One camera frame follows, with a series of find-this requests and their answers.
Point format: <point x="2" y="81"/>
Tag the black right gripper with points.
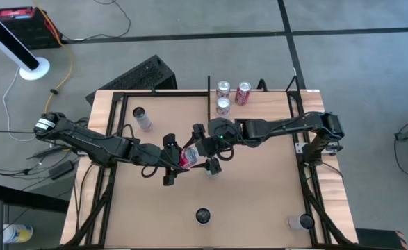
<point x="208" y="147"/>

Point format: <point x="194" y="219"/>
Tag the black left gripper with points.
<point x="167" y="159"/>

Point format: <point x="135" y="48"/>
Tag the red Coca-Cola can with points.
<point x="242" y="97"/>
<point x="189" y="158"/>

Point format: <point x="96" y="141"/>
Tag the silver Diet Coke can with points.
<point x="223" y="91"/>
<point x="223" y="106"/>

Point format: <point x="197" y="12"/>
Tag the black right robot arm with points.
<point x="276" y="125"/>

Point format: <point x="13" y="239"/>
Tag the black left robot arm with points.
<point x="85" y="139"/>

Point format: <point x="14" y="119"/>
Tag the tan surface sheet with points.
<point x="162" y="208"/>

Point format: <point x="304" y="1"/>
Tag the dark can bottom centre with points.
<point x="203" y="216"/>

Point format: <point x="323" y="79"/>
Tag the black power brick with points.
<point x="61" y="170"/>

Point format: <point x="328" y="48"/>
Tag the black power strip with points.
<point x="47" y="152"/>

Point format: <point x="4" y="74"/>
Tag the white pole stand round base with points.
<point x="33" y="71"/>

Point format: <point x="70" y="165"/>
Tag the white yellow wipes canister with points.
<point x="17" y="233"/>

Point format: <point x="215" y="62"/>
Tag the black orange striped case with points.
<point x="377" y="241"/>

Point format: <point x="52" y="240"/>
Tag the black red toolbox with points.
<point x="23" y="31"/>

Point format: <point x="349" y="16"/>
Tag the silver mounting bracket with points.
<point x="300" y="148"/>

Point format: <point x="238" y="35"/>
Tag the black aluminium rig frame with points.
<point x="310" y="194"/>

